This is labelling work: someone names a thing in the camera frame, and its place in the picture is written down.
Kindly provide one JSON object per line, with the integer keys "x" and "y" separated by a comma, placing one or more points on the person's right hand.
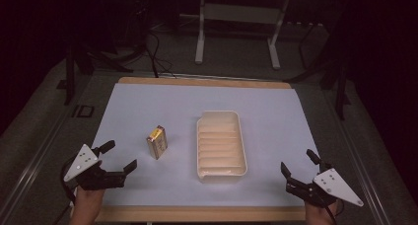
{"x": 320, "y": 215}

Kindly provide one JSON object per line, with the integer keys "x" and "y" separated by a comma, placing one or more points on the white metal stand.
{"x": 241, "y": 14}

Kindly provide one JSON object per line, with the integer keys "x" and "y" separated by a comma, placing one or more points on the pale blue table mat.
{"x": 269, "y": 126}

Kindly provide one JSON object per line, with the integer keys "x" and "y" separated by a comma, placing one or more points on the cream ribbed plastic tray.
{"x": 221, "y": 146}

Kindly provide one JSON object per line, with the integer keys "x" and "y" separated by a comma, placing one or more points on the person's left hand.
{"x": 87, "y": 205}

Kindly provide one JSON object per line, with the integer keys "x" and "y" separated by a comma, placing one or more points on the black tripod stand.
{"x": 341, "y": 87}
{"x": 69, "y": 73}

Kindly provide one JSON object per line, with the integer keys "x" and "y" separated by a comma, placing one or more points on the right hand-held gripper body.
{"x": 332, "y": 184}

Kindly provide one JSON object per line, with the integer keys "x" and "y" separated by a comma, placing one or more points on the yellow small box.
{"x": 157, "y": 142}

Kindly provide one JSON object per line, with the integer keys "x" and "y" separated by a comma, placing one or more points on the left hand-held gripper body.
{"x": 98, "y": 179}

